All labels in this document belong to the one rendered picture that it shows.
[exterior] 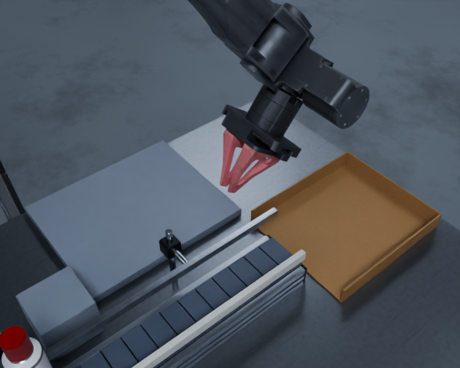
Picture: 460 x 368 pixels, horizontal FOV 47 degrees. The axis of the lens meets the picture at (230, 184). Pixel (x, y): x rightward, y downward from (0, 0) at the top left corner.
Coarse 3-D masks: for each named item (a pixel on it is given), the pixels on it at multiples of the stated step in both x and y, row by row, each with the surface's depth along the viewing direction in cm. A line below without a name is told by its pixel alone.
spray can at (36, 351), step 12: (0, 336) 66; (12, 336) 66; (24, 336) 66; (12, 348) 64; (24, 348) 66; (36, 348) 69; (12, 360) 66; (24, 360) 67; (36, 360) 68; (48, 360) 72
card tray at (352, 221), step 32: (352, 160) 124; (288, 192) 116; (320, 192) 119; (352, 192) 119; (384, 192) 119; (288, 224) 112; (320, 224) 112; (352, 224) 112; (384, 224) 112; (416, 224) 112; (320, 256) 106; (352, 256) 106; (384, 256) 106; (352, 288) 98
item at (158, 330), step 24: (240, 264) 99; (264, 264) 99; (216, 288) 95; (240, 288) 95; (264, 288) 95; (168, 312) 92; (192, 312) 92; (144, 336) 88; (168, 336) 88; (96, 360) 85; (120, 360) 85; (168, 360) 87
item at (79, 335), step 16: (272, 208) 98; (256, 224) 95; (224, 240) 92; (208, 256) 91; (176, 272) 88; (144, 288) 85; (160, 288) 86; (128, 304) 83; (96, 320) 81; (112, 320) 82; (80, 336) 79; (48, 352) 77
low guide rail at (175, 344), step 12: (300, 252) 97; (288, 264) 95; (264, 276) 93; (276, 276) 94; (252, 288) 91; (228, 300) 89; (240, 300) 90; (216, 312) 88; (228, 312) 89; (204, 324) 86; (180, 336) 84; (192, 336) 85; (168, 348) 83; (144, 360) 81; (156, 360) 82
